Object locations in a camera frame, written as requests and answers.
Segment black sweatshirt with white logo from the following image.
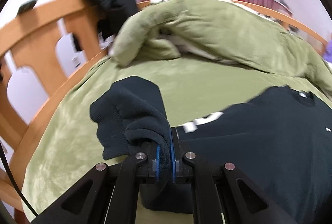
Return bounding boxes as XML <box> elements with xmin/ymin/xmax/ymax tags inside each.
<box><xmin>89</xmin><ymin>76</ymin><xmax>331</xmax><ymax>223</ymax></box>

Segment green fleece bed sheet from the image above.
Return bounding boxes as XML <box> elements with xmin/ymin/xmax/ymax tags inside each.
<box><xmin>22</xmin><ymin>56</ymin><xmax>331</xmax><ymax>220</ymax></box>

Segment green quilt with floral lining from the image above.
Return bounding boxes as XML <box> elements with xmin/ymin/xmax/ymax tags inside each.
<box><xmin>112</xmin><ymin>0</ymin><xmax>331</xmax><ymax>94</ymax></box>

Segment black jacket on footboard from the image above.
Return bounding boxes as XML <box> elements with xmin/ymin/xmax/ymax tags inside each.
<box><xmin>88</xmin><ymin>0</ymin><xmax>138</xmax><ymax>41</ymax></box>

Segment black cable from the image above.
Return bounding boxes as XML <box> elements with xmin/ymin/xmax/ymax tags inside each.
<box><xmin>0</xmin><ymin>140</ymin><xmax>39</xmax><ymax>217</ymax></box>

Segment wooden bed frame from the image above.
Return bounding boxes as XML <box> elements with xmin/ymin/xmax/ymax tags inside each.
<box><xmin>0</xmin><ymin>0</ymin><xmax>330</xmax><ymax>224</ymax></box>

